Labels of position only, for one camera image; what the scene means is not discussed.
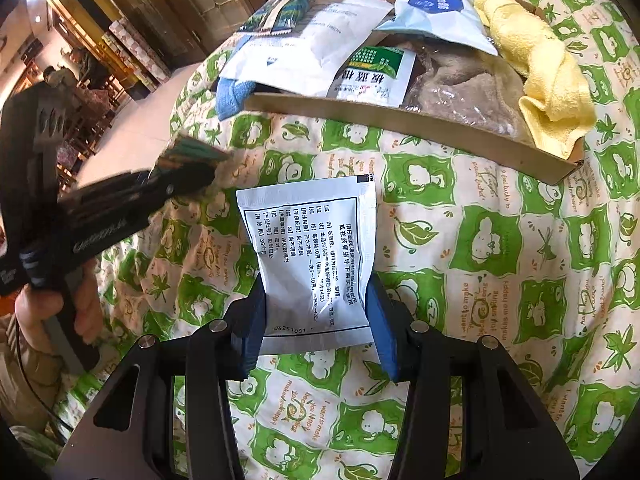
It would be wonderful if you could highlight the green and white granule packet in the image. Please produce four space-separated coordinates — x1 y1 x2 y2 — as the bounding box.
327 45 418 108

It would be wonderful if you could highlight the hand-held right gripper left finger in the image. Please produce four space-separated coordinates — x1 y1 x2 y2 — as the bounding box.
55 272 268 480

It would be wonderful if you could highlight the green printed blanket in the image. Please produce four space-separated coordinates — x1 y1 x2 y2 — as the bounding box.
50 0 640 480

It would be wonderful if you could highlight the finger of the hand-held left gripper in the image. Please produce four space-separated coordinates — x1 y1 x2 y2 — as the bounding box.
115 160 217 211

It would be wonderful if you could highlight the white sachet with black print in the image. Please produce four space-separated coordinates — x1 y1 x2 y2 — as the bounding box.
235 174 378 356

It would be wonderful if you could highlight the wooden cabinet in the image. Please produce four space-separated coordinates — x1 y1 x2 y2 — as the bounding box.
65 0 321 61

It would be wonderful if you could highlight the clear bag of brown cloth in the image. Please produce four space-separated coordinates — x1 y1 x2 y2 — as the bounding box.
400 42 536 146

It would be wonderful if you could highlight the yellow knotted towel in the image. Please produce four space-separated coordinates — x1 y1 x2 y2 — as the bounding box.
472 0 598 161

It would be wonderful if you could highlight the cardboard box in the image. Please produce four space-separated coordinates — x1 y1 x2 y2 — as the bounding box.
245 0 586 186

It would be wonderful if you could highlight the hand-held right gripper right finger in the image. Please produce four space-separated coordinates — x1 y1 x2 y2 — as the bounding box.
364 277 581 480

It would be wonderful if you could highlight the large white pouch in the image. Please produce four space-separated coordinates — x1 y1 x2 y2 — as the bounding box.
222 0 396 98

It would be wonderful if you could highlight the blue knotted towel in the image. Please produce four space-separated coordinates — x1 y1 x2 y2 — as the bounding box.
215 76 261 121

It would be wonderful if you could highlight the shelf of stacked boxes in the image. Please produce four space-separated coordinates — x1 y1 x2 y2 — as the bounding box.
102 15 173 93

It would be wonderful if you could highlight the green picture sachet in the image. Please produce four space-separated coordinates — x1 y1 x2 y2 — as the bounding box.
155 135 232 181
257 0 321 37

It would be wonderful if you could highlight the white pouch with blue label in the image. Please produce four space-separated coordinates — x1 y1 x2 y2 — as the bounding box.
372 0 498 56

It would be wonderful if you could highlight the person's left hand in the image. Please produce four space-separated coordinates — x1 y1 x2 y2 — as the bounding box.
14 270 103 348

